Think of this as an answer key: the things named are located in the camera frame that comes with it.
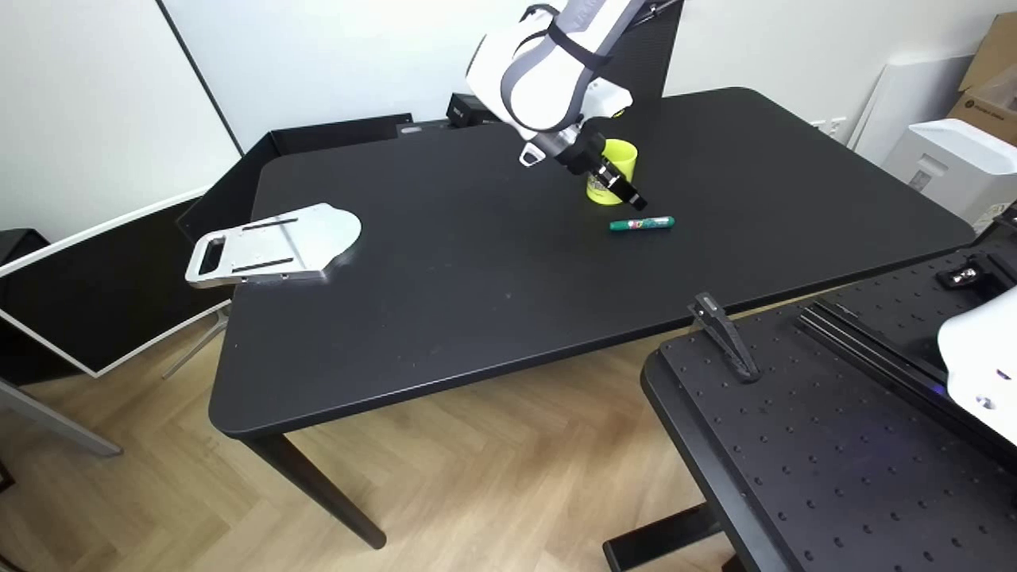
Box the white plastic tray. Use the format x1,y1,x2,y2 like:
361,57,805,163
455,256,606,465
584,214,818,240
185,202,365,294

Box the large whiteboard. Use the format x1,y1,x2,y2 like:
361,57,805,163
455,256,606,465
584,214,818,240
156,0,534,156

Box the white leaning panel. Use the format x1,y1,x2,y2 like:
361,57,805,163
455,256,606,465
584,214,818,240
849,52,978,169

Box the black perforated breadboard table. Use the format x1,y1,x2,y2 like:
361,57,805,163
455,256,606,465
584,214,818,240
602,232,1017,572

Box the white-framed flat monitor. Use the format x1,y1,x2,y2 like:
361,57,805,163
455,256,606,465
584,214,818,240
0,190,265,382

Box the small black box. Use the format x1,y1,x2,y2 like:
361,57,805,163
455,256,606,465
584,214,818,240
444,94,503,132

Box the black clamp handle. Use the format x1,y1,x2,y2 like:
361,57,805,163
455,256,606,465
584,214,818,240
689,294,764,385

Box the green marker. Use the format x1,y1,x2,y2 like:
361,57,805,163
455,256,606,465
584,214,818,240
606,214,678,237

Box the cardboard box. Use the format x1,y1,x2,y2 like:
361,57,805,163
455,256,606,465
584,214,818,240
947,10,1017,147

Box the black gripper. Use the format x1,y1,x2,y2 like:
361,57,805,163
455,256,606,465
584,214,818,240
554,132,653,214

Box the black metal rails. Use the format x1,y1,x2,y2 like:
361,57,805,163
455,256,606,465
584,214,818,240
797,294,961,406

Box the yellow mug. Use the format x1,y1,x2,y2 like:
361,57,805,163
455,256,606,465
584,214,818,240
584,136,641,210

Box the grey metal bar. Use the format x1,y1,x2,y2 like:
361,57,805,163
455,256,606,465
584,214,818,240
0,379,127,461

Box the dark grey pillar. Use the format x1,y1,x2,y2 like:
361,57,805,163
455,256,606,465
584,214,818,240
616,0,687,115

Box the black bolted bracket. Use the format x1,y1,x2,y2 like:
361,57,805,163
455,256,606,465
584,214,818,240
934,250,1013,297

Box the black desk leg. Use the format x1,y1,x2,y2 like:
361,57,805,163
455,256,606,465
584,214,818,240
243,429,390,554

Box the white printer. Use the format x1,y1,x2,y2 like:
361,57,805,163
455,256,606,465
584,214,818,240
884,115,1017,232

